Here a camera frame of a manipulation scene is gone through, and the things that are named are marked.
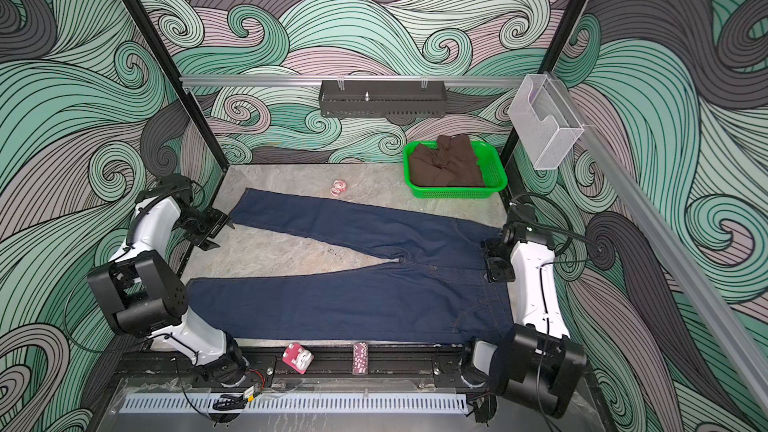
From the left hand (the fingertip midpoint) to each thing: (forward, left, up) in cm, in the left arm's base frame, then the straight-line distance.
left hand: (227, 228), depth 85 cm
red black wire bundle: (-40, -9, -16) cm, 44 cm away
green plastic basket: (+35, -88, -6) cm, 95 cm away
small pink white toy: (+26, -29, -11) cm, 40 cm away
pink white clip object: (-31, -25, -6) cm, 41 cm away
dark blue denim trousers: (-10, -62, -12) cm, 64 cm away
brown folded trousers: (+34, -72, -5) cm, 80 cm away
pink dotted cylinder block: (-31, -40, -10) cm, 52 cm away
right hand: (-8, -74, 0) cm, 74 cm away
